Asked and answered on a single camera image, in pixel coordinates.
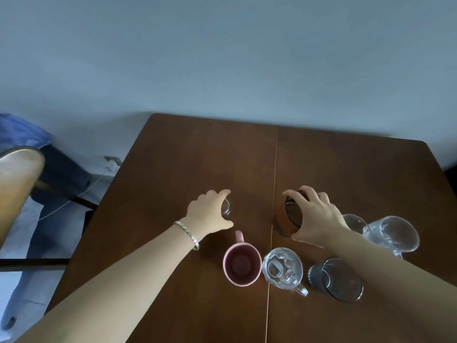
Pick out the pink mug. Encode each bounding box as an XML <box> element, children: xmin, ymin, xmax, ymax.
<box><xmin>223</xmin><ymin>230</ymin><xmax>262</xmax><ymax>287</ymax></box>

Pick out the white cable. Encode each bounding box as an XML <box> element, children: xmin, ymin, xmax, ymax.
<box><xmin>39</xmin><ymin>167</ymin><xmax>115</xmax><ymax>221</ymax></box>

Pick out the person's right forearm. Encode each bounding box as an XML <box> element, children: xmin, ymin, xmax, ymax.
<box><xmin>323</xmin><ymin>227</ymin><xmax>457</xmax><ymax>343</ymax></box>

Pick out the clear drinking glass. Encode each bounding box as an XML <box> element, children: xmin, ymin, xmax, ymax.
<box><xmin>342</xmin><ymin>213</ymin><xmax>368</xmax><ymax>235</ymax></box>

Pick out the blue cloth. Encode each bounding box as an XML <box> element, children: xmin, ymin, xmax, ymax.
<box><xmin>0</xmin><ymin>113</ymin><xmax>54</xmax><ymax>151</ymax></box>

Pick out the silver bracelet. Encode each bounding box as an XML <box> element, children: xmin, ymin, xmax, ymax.
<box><xmin>174</xmin><ymin>221</ymin><xmax>200</xmax><ymax>251</ymax></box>

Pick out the brown cup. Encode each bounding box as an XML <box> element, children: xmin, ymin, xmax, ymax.
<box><xmin>275</xmin><ymin>191</ymin><xmax>305</xmax><ymax>235</ymax></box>

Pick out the person's right hand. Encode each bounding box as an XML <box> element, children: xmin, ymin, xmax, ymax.
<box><xmin>282</xmin><ymin>186</ymin><xmax>352</xmax><ymax>247</ymax></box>

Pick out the person's left hand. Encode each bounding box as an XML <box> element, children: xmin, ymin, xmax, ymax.
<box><xmin>186</xmin><ymin>189</ymin><xmax>234</xmax><ymax>240</ymax></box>

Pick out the large clear glass mug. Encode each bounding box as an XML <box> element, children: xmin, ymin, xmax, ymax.
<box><xmin>362</xmin><ymin>216</ymin><xmax>420</xmax><ymax>260</ymax></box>

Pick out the small clear glass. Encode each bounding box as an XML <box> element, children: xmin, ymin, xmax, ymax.
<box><xmin>219</xmin><ymin>198</ymin><xmax>235</xmax><ymax>218</ymax></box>

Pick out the person's left forearm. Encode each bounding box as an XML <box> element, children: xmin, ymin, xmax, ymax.
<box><xmin>14</xmin><ymin>225</ymin><xmax>197</xmax><ymax>343</ymax></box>

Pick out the dark grey glass tumbler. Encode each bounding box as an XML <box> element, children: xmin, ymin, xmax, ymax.
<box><xmin>308</xmin><ymin>257</ymin><xmax>364</xmax><ymax>303</ymax></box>

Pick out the tan chair with black frame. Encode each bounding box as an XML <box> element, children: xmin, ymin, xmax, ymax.
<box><xmin>0</xmin><ymin>146</ymin><xmax>98</xmax><ymax>272</ymax></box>

